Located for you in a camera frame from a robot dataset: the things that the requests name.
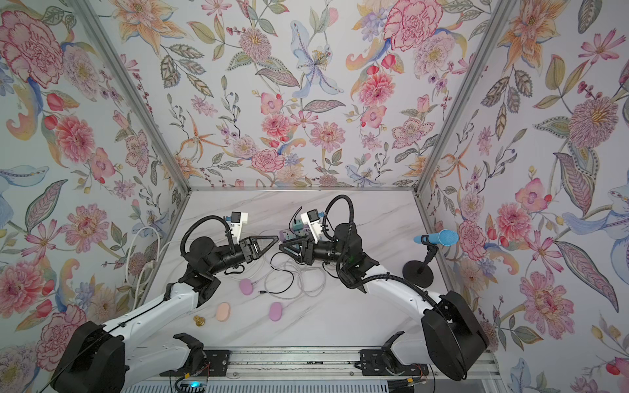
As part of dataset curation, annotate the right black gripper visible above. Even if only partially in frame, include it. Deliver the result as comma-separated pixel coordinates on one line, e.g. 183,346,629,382
284,236,353,270

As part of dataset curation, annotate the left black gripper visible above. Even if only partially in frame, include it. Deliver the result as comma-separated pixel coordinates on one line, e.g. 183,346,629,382
207,239,278,277

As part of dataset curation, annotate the grey cable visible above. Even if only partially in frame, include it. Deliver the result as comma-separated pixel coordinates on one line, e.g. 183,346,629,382
262,259,328,301

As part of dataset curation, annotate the purple earbud case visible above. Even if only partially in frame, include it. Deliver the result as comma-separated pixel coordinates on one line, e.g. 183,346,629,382
239,278,254,296
269,302,283,322

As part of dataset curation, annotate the black charging cable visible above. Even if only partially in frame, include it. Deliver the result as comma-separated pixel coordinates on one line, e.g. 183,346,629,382
259,205,306,296

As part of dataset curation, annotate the peach earbud case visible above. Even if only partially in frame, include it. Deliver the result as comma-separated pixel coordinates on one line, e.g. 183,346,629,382
216,302,231,323

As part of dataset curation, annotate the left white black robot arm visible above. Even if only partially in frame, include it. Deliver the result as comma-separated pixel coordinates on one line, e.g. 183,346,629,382
48,215,279,392

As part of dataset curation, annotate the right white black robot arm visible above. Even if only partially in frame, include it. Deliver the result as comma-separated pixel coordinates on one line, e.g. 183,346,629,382
279,194,489,381

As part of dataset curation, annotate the small brass knob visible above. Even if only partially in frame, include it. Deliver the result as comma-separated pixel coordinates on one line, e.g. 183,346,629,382
193,315,206,327

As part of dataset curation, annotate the blue microphone on stand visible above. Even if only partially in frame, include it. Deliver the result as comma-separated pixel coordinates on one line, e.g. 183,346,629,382
402,229,459,288

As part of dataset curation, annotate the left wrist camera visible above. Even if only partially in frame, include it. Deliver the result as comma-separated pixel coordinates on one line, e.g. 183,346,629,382
224,211,248,243

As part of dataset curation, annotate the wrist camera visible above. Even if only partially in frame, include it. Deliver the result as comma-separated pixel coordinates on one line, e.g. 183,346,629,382
224,211,248,243
301,209,324,243

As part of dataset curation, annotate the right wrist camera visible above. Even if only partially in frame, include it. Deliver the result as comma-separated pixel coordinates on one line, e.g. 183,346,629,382
301,209,324,243

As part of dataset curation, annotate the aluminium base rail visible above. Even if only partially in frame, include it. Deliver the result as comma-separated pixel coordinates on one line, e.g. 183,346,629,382
117,346,502,382

